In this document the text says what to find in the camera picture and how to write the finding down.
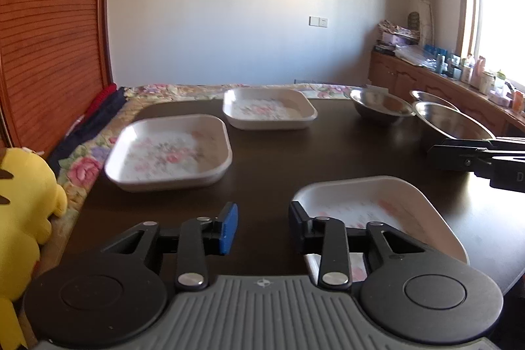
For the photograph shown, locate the white floral square plate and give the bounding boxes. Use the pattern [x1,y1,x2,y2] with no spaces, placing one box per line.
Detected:
[292,175,469,281]
[104,114,233,193]
[222,88,318,130]

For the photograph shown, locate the red cloth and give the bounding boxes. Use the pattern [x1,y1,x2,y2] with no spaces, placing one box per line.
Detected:
[87,83,118,113]

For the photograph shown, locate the clear plastic bags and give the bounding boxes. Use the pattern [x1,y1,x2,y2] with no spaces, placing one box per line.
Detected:
[394,44,436,68]

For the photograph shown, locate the wide steel bowl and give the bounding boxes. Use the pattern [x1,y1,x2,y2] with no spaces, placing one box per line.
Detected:
[413,101,497,154]
[410,90,460,113]

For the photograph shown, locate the wooden cabinet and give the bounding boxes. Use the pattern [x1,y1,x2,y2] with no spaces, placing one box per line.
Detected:
[368,49,525,137]

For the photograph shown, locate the navy cloth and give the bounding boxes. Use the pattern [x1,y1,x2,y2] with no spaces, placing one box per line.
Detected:
[48,87,129,167]

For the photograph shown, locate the window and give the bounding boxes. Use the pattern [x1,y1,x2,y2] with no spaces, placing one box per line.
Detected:
[468,0,525,88]

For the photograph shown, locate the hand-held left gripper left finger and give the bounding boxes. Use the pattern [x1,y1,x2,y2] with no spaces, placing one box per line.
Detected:
[100,202,239,292]

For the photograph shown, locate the stack of papers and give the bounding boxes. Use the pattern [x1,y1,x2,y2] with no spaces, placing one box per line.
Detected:
[375,20,422,55]

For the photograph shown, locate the row of toiletry bottles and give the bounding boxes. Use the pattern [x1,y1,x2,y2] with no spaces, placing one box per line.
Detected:
[422,42,525,113]

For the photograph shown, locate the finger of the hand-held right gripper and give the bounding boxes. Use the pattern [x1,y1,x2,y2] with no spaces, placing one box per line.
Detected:
[443,137,525,153]
[428,144,525,175]

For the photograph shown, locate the wooden louvered wardrobe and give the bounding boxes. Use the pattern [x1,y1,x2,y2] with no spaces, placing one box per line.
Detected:
[0,0,114,166]

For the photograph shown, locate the deep steel bowl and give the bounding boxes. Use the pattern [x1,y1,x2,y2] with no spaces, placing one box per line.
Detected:
[350,88,416,125]

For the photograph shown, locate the yellow plush toy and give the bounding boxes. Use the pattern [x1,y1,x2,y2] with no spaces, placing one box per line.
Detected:
[0,147,68,350]

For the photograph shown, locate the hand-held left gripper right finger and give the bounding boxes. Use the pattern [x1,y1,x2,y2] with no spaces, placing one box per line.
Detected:
[288,201,436,289]

